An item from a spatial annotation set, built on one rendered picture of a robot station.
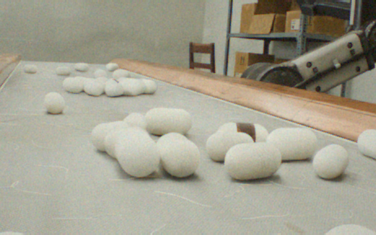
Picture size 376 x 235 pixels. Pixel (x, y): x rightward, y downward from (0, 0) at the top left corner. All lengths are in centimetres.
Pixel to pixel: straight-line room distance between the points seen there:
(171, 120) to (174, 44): 509
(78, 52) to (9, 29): 79
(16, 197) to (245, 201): 10
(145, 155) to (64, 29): 493
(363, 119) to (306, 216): 23
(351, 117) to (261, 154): 20
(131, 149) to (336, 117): 26
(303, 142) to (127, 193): 13
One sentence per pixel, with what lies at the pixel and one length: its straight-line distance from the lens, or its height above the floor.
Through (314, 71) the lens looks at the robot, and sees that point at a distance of 103.
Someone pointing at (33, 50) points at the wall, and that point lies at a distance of 511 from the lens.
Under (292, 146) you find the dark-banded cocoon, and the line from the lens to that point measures 29.
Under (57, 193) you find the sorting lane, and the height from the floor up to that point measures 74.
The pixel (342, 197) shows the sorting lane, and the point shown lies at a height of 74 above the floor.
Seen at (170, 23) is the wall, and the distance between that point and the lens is 541.
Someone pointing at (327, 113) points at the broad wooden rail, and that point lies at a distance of 45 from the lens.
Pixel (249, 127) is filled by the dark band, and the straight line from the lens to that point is 29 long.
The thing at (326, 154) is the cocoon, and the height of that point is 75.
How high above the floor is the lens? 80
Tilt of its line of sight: 9 degrees down
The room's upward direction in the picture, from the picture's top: 4 degrees clockwise
